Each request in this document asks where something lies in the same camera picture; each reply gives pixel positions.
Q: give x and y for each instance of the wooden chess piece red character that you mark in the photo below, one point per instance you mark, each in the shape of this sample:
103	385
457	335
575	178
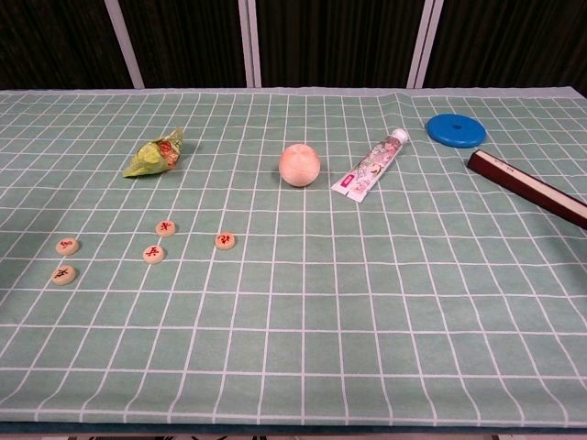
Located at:
165	228
225	241
67	246
153	255

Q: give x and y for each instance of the wooden chess piece black character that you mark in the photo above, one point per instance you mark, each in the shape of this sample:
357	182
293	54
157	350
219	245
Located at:
63	275

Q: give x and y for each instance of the peach coloured ball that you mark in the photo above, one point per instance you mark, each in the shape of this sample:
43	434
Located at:
299	166

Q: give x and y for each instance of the green white-grid tablecloth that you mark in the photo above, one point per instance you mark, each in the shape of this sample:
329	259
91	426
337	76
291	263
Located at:
321	298

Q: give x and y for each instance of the floral white toothpaste tube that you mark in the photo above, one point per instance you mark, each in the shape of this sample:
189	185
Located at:
371	169

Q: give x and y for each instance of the green yellow snack packet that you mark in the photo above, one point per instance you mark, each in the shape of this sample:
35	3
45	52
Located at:
153	156

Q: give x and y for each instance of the blue round disc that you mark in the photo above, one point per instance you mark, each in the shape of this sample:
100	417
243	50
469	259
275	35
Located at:
456	130

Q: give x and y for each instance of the dark red long box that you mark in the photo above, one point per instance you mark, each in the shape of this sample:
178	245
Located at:
527	185

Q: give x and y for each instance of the white partition frame post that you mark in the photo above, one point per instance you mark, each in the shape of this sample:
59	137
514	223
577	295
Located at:
254	46
424	46
124	46

